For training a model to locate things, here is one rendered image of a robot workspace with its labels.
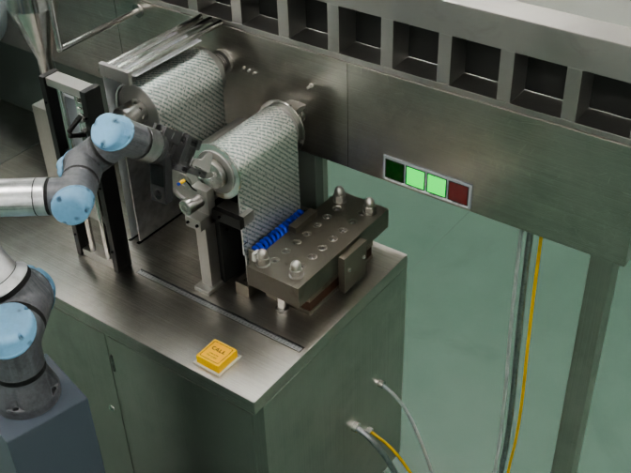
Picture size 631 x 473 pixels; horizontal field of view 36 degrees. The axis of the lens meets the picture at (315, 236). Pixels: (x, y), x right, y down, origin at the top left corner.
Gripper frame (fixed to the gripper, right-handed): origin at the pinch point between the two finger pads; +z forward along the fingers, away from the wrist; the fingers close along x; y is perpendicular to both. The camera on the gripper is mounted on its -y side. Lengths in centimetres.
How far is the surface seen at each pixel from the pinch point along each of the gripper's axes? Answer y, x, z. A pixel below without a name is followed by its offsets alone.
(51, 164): -15, 76, 31
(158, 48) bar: 24.9, 29.6, 4.8
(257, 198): -0.9, -4.0, 19.8
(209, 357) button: -39.4, -13.5, 10.3
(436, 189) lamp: 17, -40, 38
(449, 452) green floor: -59, -39, 130
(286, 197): 1.7, -4.1, 32.5
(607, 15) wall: 129, 3, 250
